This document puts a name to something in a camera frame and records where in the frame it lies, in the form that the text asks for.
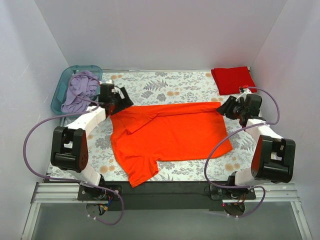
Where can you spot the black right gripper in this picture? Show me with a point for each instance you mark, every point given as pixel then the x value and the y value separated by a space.
pixel 232 108

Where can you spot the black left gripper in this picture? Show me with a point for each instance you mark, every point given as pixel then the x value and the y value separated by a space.
pixel 120 100

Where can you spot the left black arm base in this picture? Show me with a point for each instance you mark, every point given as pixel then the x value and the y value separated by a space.
pixel 87 193

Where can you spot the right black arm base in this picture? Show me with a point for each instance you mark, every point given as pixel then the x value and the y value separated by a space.
pixel 216 193

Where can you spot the floral patterned table mat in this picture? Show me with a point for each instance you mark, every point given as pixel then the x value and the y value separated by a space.
pixel 168 87

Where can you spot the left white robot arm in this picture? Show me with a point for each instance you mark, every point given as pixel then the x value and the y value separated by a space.
pixel 69 151

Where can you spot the orange t shirt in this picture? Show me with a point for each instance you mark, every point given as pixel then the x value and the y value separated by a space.
pixel 144 135

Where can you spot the crumpled lavender t shirt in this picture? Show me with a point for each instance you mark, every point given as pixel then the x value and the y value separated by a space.
pixel 83 87

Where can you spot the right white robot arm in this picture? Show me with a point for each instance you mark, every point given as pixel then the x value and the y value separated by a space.
pixel 274 156

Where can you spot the teal plastic bin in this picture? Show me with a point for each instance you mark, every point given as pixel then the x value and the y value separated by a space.
pixel 59 96

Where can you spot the folded red t shirt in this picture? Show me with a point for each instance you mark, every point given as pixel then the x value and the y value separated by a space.
pixel 229 80

